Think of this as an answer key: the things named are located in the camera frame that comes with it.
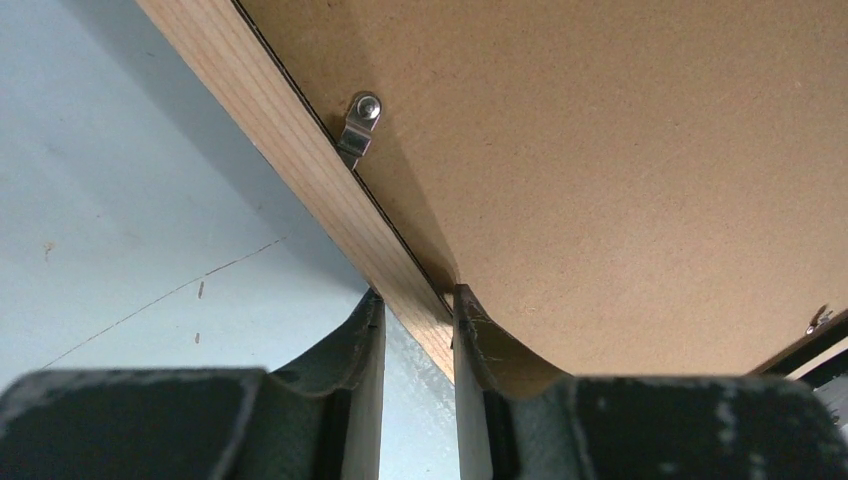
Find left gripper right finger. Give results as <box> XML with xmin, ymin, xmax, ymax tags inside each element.
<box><xmin>452</xmin><ymin>284</ymin><xmax>847</xmax><ymax>479</ymax></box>

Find black picture frame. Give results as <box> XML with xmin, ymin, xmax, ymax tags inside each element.
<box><xmin>135</xmin><ymin>0</ymin><xmax>848</xmax><ymax>386</ymax></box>

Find brown cardboard backing board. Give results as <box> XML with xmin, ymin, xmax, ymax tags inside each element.
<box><xmin>238</xmin><ymin>0</ymin><xmax>848</xmax><ymax>379</ymax></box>

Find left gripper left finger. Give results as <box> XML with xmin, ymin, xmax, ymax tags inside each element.
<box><xmin>1</xmin><ymin>291</ymin><xmax>386</xmax><ymax>479</ymax></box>

